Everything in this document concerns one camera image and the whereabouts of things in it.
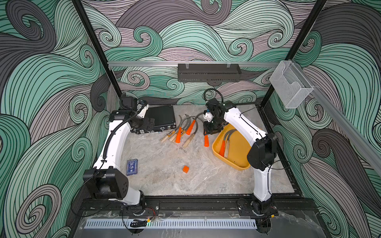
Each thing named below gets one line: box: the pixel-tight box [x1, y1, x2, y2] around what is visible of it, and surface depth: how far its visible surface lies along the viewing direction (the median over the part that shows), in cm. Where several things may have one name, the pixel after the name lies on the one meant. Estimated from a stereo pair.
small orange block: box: [182, 165, 190, 174], surface depth 89 cm
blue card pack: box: [126, 158, 138, 177], surface depth 87 cm
